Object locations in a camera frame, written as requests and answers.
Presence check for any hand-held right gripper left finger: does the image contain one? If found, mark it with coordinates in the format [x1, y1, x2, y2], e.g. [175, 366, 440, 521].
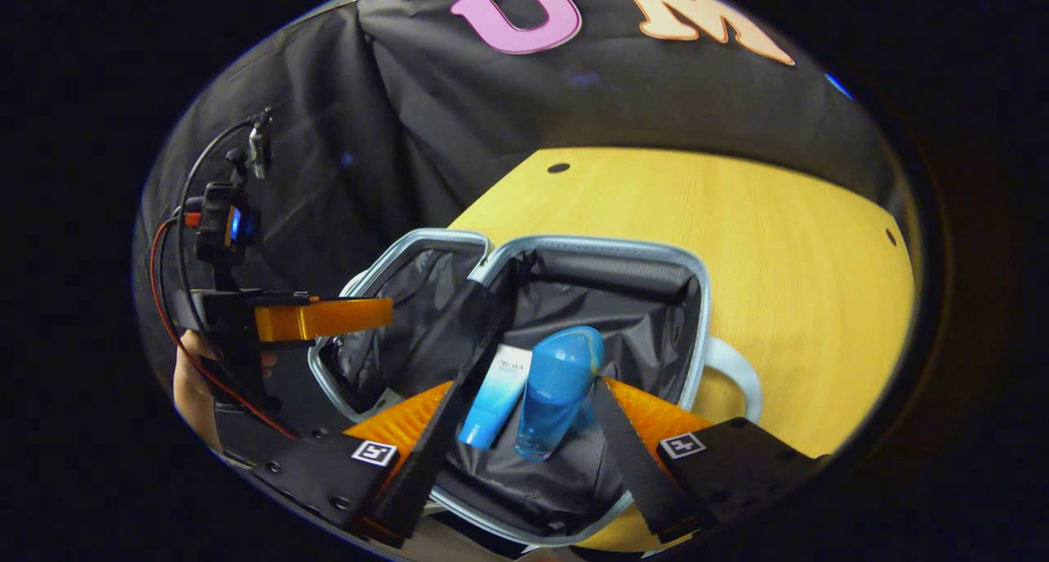
[248, 380, 465, 542]

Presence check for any black cable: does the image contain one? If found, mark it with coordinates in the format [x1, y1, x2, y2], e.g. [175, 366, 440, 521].
[175, 118, 257, 325]

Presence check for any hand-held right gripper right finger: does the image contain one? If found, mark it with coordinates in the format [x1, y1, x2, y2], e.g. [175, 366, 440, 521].
[590, 375, 829, 545]

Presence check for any red cable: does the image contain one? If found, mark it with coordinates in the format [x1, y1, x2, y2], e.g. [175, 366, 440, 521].
[150, 216, 297, 442]

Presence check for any black backdrop cloth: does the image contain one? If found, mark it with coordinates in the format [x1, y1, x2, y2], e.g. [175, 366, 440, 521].
[135, 0, 902, 366]

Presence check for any white and blue tube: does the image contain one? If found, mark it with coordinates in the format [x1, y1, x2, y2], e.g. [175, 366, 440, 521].
[457, 344, 534, 451]

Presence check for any clear blue bottle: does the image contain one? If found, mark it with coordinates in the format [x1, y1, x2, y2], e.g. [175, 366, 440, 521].
[515, 325, 606, 463]

